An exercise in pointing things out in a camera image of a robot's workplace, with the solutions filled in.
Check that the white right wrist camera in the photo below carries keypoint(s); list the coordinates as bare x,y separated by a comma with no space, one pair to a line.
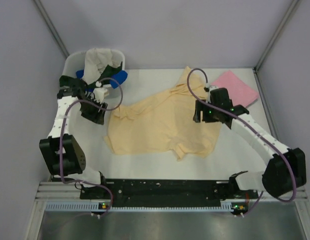
208,88

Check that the folded pink t shirt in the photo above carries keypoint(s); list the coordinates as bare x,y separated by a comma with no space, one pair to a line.
239,92

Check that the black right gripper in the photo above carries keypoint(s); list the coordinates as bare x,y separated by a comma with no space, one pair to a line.
201,106

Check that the white slotted cable duct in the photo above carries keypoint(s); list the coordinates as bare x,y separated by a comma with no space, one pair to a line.
81,206

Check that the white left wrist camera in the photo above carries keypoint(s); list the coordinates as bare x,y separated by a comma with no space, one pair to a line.
101,91

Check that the aluminium corner post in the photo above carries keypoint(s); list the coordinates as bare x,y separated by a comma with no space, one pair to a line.
288,15
51,27

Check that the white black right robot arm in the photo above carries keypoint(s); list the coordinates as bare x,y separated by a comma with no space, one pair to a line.
285,168

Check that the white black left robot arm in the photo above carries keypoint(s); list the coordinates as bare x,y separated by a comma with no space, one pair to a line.
61,152

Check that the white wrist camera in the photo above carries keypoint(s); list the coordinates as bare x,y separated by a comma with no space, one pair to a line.
208,88
101,91

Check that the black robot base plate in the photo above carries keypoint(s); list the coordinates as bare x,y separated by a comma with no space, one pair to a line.
173,193

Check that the right aluminium corner post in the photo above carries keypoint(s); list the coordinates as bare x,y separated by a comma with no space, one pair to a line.
288,15

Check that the right aluminium table edge rail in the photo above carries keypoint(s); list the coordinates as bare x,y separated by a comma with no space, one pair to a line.
266,105

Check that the cream yellow t shirt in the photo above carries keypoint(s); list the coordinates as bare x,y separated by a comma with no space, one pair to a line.
164,122

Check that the blue t shirt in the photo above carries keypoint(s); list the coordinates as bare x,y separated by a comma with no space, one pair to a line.
120,77

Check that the white laundry basket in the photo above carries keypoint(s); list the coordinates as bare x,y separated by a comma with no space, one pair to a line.
76,61

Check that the white crumpled t shirt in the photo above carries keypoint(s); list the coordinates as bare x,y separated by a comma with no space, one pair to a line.
97,59

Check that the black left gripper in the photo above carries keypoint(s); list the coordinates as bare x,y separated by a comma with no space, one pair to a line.
96,117

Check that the dark green t shirt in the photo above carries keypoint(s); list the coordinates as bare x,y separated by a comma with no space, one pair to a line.
107,72

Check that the left aluminium corner post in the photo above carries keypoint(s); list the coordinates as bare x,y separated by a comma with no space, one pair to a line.
51,27

